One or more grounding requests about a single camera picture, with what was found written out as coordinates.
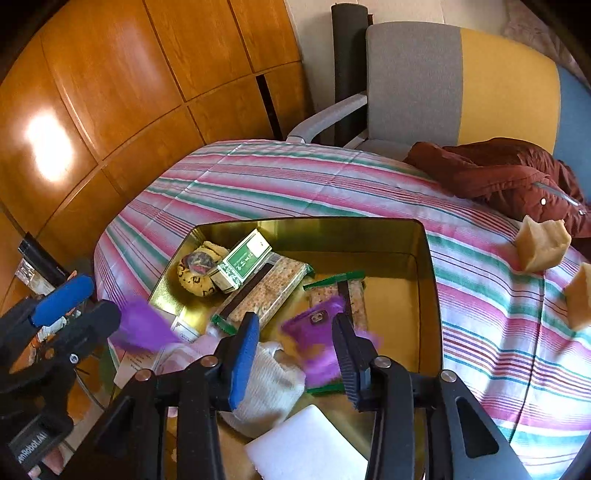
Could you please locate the yellow rolled sock ball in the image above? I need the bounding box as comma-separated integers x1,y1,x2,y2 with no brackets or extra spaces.
178,241,232,297

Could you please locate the black rectangular case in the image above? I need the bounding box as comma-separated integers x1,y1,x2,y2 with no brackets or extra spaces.
18,233,71,287

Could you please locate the cracker packet with green ends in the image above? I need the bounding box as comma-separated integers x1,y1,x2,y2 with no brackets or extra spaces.
211,253,315,335
302,270,370,397

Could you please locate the maroon jacket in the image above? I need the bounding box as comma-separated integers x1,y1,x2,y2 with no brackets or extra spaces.
404,138,591,238

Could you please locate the white sock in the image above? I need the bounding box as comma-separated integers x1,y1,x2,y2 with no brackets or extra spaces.
217,342,308,439

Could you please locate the striped blanket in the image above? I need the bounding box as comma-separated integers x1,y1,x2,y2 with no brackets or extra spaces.
92,138,591,480

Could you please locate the wooden wardrobe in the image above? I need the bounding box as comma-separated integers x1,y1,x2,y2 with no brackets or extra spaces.
0,0,305,296

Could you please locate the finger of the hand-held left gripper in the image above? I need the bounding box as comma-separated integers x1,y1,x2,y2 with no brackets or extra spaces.
0,300,123,385
0,274,96,344

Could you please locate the grey yellow blue chair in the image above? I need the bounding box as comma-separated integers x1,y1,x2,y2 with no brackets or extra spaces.
286,21,591,204

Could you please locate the gold tin box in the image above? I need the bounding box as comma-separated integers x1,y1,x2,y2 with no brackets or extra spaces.
111,219,445,480

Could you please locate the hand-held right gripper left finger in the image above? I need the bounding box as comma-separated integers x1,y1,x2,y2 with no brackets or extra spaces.
69,312,262,480

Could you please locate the small green box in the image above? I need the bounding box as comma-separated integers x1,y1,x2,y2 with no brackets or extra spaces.
215,231,273,294

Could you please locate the purple cloth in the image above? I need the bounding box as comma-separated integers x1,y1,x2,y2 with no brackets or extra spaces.
111,295,183,352

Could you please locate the white paper card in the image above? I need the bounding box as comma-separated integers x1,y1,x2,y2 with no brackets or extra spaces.
113,314,204,388

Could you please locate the black rolled mat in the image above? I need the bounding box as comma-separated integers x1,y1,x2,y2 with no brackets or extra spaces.
331,4,370,146

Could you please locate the pink patterned curtain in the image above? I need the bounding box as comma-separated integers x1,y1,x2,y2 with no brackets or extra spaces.
501,0,578,61

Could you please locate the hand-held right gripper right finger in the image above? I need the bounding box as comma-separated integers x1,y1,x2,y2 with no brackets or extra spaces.
331,313,532,480

